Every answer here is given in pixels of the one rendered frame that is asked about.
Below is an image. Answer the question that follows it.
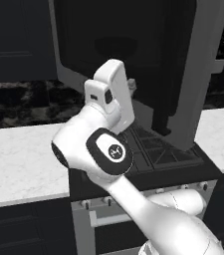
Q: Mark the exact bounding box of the white oven door handle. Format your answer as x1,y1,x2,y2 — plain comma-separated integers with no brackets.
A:
89,210,135,229

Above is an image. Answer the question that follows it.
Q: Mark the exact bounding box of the dark wall cupboard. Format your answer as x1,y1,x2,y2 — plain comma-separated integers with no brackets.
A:
0,0,59,84

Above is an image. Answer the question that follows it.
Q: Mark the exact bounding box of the grey oven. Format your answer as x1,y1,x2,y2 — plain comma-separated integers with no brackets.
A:
70,178,219,255

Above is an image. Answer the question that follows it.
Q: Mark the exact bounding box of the black hob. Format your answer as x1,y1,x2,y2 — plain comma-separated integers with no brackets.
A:
68,119,223,202

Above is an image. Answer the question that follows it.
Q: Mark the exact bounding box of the grey microwave door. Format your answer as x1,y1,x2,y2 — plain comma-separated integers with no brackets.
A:
151,0,224,152

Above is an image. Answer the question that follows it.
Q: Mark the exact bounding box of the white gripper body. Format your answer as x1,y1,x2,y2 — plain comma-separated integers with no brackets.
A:
93,58,136,135

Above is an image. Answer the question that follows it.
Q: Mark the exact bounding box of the black microwave door handle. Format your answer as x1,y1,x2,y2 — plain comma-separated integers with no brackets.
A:
150,109,173,137

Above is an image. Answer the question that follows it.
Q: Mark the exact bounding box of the oven door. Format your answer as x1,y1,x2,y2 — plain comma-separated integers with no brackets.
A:
72,190,217,255

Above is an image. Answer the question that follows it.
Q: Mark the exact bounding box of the dark base cupboard run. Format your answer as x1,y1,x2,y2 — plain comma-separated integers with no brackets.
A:
0,196,78,255

